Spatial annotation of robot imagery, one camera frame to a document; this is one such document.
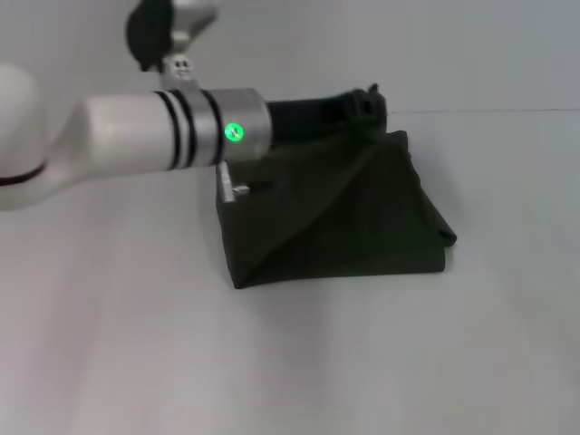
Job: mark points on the dark green FREE! t-shirt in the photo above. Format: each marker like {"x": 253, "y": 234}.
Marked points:
{"x": 344, "y": 217}

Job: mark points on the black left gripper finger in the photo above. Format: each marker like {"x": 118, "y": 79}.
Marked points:
{"x": 369, "y": 122}
{"x": 374, "y": 97}

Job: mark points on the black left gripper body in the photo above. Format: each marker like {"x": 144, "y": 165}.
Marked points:
{"x": 308, "y": 118}

